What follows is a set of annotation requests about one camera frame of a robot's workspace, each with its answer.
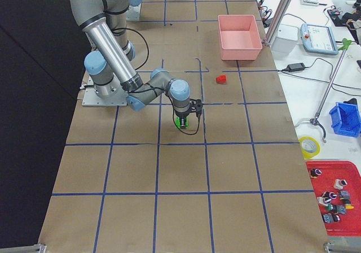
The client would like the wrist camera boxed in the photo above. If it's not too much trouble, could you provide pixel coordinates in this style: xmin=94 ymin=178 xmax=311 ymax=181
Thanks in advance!
xmin=190 ymin=99 xmax=203 ymax=118

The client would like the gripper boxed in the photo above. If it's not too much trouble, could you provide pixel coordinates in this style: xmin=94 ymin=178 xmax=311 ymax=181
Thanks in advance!
xmin=175 ymin=110 xmax=190 ymax=129

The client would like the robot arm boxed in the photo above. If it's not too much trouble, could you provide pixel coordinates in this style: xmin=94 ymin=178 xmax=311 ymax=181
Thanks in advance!
xmin=70 ymin=0 xmax=195 ymax=129

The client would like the black power adapter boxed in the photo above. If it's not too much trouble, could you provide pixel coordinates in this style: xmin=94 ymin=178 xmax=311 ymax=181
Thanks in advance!
xmin=285 ymin=63 xmax=306 ymax=72

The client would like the blue storage bin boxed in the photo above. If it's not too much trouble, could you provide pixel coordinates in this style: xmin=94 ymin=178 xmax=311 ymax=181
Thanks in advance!
xmin=329 ymin=98 xmax=360 ymax=137

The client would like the teach pendant tablet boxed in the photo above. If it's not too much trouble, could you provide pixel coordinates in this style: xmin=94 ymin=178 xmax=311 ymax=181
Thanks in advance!
xmin=300 ymin=23 xmax=338 ymax=55

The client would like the white square box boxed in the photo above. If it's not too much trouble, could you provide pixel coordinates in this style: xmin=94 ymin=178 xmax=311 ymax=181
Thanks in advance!
xmin=271 ymin=24 xmax=299 ymax=54

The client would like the red parts tray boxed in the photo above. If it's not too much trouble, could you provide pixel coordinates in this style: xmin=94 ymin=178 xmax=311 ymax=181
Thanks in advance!
xmin=306 ymin=160 xmax=360 ymax=236

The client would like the aluminium frame post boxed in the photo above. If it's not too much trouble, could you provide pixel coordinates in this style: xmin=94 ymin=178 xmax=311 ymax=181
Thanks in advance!
xmin=263 ymin=0 xmax=291 ymax=46

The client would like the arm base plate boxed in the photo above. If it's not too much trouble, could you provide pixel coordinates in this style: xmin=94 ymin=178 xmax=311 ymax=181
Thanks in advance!
xmin=126 ymin=4 xmax=142 ymax=21
xmin=82 ymin=75 xmax=127 ymax=107

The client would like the yellow tape roll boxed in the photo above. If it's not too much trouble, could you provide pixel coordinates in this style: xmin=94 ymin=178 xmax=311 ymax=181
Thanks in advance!
xmin=299 ymin=136 xmax=320 ymax=159

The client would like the pink plastic box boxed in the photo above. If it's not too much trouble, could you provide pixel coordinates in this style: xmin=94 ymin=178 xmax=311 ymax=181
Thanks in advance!
xmin=218 ymin=15 xmax=262 ymax=60

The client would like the red block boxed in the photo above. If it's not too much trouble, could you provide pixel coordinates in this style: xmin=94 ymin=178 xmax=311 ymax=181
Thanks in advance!
xmin=215 ymin=75 xmax=227 ymax=84

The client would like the green two-stud block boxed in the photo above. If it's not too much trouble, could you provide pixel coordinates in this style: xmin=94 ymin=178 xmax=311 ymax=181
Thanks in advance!
xmin=175 ymin=117 xmax=179 ymax=129

